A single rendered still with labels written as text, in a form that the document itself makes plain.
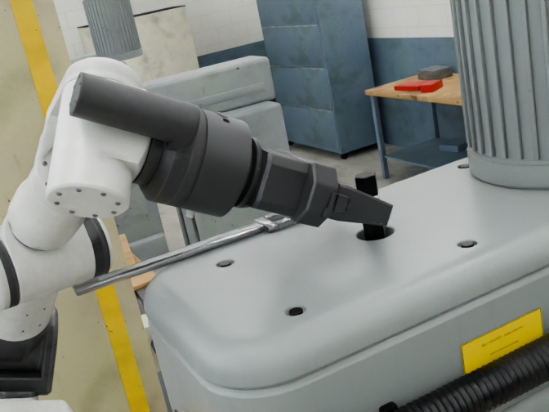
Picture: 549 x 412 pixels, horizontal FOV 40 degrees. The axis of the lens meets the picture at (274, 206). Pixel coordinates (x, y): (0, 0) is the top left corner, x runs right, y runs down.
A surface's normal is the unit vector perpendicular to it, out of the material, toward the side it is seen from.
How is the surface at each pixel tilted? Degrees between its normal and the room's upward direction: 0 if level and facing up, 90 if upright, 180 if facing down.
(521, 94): 90
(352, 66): 90
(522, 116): 90
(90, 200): 137
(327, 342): 63
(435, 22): 90
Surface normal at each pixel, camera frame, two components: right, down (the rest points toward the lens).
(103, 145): 0.43, -0.36
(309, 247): -0.19, -0.93
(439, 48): -0.87, 0.30
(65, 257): 0.60, 0.07
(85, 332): 0.44, 0.19
